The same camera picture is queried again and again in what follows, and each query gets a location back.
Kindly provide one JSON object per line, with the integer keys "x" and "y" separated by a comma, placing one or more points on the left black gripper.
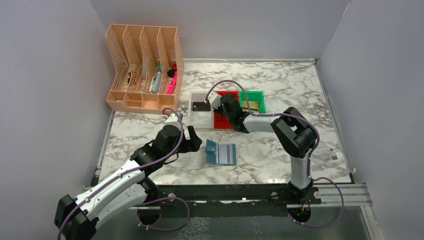
{"x": 189, "y": 142}

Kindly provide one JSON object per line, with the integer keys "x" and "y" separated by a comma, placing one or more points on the red plastic bin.
{"x": 220, "y": 122}

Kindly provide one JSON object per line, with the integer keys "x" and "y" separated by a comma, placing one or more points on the green plastic bin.
{"x": 254, "y": 96}

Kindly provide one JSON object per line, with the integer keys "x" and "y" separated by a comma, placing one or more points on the white plastic bin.
{"x": 199, "y": 119}

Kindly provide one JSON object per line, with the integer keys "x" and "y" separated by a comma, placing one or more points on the blue leather card holder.
{"x": 211, "y": 152}

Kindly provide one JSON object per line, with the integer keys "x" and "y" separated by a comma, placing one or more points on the peach plastic file organizer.
{"x": 137, "y": 51}

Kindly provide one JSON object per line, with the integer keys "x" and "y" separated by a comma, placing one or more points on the grey credit card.
{"x": 226, "y": 154}

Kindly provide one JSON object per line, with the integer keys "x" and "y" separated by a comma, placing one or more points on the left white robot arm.
{"x": 79, "y": 217}

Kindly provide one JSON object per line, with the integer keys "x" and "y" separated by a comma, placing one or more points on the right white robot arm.
{"x": 296, "y": 135}

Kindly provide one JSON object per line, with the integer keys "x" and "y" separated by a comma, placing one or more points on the gold credit card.
{"x": 254, "y": 106}

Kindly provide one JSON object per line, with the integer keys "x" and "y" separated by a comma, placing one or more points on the black credit card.
{"x": 200, "y": 106}

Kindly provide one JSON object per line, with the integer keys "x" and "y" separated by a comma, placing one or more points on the pink highlighter pen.
{"x": 173, "y": 83}

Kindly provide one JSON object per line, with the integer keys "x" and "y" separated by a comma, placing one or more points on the teal grey stapler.
{"x": 156, "y": 81}

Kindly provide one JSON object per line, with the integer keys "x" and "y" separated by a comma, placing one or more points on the black binder clip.
{"x": 171, "y": 73}

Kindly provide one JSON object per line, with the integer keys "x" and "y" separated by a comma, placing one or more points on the clear plastic packet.
{"x": 326, "y": 157}

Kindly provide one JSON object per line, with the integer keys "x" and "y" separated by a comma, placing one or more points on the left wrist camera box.
{"x": 173, "y": 120}

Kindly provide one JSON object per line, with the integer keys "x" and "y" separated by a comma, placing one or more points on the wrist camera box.
{"x": 214, "y": 99}
{"x": 173, "y": 120}

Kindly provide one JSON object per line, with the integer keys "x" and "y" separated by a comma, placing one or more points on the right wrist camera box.
{"x": 214, "y": 99}

